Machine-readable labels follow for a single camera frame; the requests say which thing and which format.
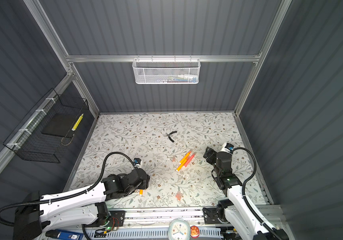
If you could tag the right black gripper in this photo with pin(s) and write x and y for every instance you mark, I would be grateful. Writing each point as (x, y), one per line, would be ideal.
(209, 153)

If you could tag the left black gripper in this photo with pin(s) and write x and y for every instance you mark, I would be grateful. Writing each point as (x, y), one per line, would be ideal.
(146, 183)

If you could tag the pink highlighter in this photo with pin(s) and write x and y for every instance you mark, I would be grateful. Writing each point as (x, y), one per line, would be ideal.
(189, 159)

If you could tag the translucent pink cap front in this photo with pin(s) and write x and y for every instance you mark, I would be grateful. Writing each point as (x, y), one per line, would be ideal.
(178, 195)

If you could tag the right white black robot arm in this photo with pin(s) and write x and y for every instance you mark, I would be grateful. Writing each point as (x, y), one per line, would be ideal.
(237, 209)

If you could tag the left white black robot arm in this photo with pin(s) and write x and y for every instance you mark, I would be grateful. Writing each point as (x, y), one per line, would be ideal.
(88, 208)

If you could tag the white analog clock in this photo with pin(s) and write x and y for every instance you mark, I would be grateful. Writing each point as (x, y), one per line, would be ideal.
(179, 230)

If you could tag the red round badge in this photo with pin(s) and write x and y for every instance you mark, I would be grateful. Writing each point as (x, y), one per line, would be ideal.
(194, 232)

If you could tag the yellow highlighter in basket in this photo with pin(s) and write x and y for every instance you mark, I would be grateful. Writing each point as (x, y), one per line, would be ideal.
(77, 123)

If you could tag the blue black device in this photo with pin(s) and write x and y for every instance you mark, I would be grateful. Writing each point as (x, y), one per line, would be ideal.
(63, 235)

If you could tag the black pad in basket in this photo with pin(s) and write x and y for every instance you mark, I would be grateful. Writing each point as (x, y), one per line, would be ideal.
(60, 126)

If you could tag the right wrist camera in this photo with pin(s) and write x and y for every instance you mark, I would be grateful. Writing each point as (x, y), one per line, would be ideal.
(228, 148)

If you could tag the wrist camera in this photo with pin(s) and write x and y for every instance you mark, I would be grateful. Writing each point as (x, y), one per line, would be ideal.
(228, 148)
(138, 162)

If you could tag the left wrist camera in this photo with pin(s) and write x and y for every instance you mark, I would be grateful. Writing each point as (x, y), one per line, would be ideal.
(138, 162)

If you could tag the black handled pliers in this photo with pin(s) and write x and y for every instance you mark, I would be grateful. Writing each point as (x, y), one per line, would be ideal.
(170, 136)

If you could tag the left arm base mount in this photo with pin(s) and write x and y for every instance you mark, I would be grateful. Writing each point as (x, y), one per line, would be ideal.
(115, 219)

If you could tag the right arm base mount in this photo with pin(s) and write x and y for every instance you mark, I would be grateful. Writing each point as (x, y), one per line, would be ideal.
(216, 215)

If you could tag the white wire mesh basket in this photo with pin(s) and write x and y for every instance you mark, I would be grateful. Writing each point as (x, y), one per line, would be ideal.
(166, 73)

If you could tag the black wire mesh basket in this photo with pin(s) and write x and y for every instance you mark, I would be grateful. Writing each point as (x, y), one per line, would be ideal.
(27, 141)

